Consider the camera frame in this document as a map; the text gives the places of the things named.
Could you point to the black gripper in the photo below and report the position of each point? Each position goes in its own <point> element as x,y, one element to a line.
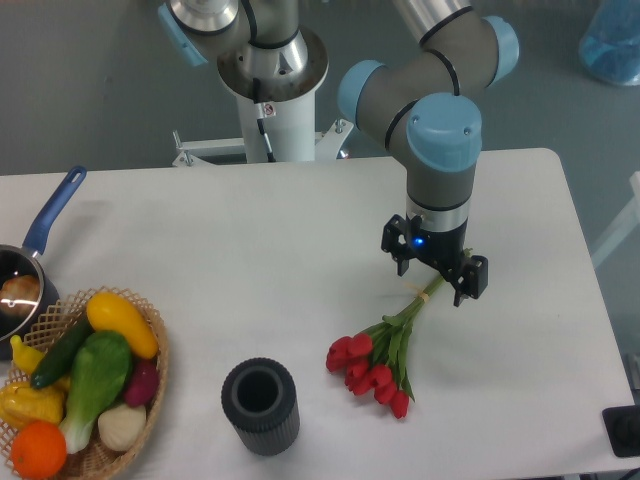
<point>443,251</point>

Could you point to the red tulip bouquet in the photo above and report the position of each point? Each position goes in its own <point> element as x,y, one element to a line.
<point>375,359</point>

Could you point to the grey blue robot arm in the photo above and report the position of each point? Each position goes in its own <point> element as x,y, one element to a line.
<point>422,114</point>

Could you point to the dark grey ribbed vase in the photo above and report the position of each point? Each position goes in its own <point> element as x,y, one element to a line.
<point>259,399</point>

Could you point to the black device at edge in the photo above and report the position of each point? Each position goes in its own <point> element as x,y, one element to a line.
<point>622,426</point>

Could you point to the blue plastic bag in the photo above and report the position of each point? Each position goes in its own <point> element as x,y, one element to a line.
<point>609,49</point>

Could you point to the yellow squash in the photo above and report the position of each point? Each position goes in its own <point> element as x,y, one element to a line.
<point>107,311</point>

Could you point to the green bok choy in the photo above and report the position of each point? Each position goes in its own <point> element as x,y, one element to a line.
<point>99,371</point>

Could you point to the white garlic bulb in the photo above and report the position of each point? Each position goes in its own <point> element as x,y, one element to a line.
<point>119,427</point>

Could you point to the green cucumber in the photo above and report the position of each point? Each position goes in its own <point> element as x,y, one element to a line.
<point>59,359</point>

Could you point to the woven wicker basket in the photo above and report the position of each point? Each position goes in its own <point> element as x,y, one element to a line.
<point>96,461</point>

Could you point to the brown bread in pan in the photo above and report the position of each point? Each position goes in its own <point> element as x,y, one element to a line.
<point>20,295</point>

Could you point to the small yellow banana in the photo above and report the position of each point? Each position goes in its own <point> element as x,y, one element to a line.
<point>25,357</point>

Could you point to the yellow bell pepper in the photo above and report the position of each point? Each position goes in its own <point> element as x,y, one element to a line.
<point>22,405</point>

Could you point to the orange fruit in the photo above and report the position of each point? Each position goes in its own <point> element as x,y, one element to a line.
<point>38,451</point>

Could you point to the white frame at right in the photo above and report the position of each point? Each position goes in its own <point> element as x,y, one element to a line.
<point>619,228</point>

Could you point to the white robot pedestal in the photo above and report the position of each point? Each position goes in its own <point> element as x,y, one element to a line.
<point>275,94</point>

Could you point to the blue handled saucepan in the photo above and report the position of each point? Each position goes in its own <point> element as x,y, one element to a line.
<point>25,260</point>

